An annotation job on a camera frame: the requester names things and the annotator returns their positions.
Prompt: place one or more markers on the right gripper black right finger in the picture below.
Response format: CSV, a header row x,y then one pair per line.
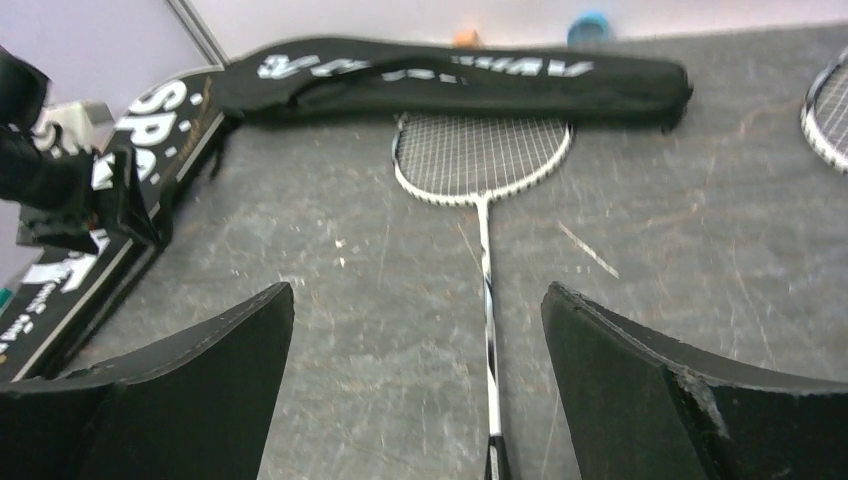
x,y
642,405

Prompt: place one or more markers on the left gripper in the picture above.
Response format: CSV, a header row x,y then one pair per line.
x,y
118,208

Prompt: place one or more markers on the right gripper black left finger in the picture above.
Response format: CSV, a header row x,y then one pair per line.
x,y
194,405

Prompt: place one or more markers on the black sport racket bag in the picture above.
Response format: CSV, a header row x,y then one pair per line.
x,y
65,296

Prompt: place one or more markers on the black crossway racket bag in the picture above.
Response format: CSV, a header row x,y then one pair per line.
x,y
324,76

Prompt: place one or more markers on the white frame racket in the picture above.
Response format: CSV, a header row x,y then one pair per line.
x,y
454,161

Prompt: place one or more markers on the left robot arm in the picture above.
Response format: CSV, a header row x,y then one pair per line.
x,y
53,186

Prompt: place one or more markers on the black white shaft racket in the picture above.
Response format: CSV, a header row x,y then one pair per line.
x,y
823,115

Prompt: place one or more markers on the blue cylinder block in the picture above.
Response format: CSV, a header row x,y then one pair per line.
x,y
589,27

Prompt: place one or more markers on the wooden cube back wall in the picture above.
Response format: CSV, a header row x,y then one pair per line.
x,y
468,38

